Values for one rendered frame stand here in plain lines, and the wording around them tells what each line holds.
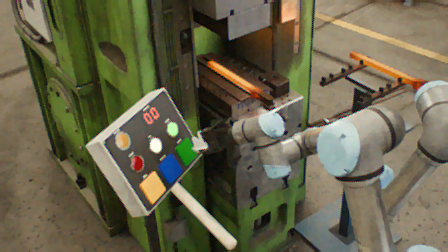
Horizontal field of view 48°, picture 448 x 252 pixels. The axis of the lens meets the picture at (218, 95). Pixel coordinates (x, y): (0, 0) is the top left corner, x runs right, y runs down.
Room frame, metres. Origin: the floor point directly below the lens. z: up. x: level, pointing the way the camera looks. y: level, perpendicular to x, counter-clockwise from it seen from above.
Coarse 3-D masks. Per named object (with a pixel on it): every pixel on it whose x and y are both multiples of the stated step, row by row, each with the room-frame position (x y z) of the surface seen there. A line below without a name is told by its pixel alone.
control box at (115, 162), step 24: (168, 96) 1.49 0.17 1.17; (120, 120) 1.34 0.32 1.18; (144, 120) 1.35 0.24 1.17; (168, 120) 1.42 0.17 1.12; (96, 144) 1.22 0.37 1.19; (144, 144) 1.30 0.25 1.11; (168, 144) 1.36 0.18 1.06; (192, 144) 1.42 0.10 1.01; (120, 168) 1.19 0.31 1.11; (144, 168) 1.24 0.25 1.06; (120, 192) 1.19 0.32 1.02
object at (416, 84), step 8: (352, 56) 2.07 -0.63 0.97; (360, 56) 2.04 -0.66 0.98; (368, 64) 1.99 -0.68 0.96; (376, 64) 1.96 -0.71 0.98; (384, 64) 1.96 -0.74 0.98; (384, 72) 1.92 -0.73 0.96; (392, 72) 1.89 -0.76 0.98; (400, 72) 1.88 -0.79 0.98; (408, 80) 1.82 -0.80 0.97; (416, 80) 1.80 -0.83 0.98; (424, 80) 1.79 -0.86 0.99; (416, 88) 1.79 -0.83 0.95
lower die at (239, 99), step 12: (216, 60) 2.06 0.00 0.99; (204, 72) 1.96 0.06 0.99; (216, 72) 1.94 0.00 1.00; (240, 72) 1.94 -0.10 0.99; (204, 84) 1.87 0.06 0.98; (216, 84) 1.85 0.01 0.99; (228, 84) 1.84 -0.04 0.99; (252, 84) 1.82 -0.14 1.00; (264, 84) 1.82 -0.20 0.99; (216, 96) 1.77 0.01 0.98; (228, 96) 1.76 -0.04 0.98; (240, 96) 1.74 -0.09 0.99; (228, 108) 1.71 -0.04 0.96; (240, 108) 1.71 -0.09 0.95; (252, 108) 1.75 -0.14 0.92
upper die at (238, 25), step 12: (192, 12) 1.88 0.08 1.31; (240, 12) 1.72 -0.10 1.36; (252, 12) 1.75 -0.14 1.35; (264, 12) 1.79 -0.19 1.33; (204, 24) 1.82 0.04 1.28; (216, 24) 1.75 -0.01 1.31; (228, 24) 1.69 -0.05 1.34; (240, 24) 1.72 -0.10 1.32; (252, 24) 1.75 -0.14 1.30; (264, 24) 1.79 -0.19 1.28; (228, 36) 1.69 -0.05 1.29
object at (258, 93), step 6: (216, 66) 1.97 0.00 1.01; (222, 66) 1.97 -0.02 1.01; (222, 72) 1.92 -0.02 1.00; (228, 72) 1.91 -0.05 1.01; (234, 78) 1.86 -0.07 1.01; (240, 78) 1.86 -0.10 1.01; (240, 84) 1.82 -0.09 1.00; (246, 84) 1.81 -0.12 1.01; (252, 90) 1.75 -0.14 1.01; (258, 90) 1.75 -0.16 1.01; (252, 96) 1.74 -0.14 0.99; (258, 96) 1.73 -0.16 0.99; (264, 96) 1.70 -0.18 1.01; (270, 96) 1.70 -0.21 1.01; (264, 102) 1.69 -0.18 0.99; (270, 102) 1.68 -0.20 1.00
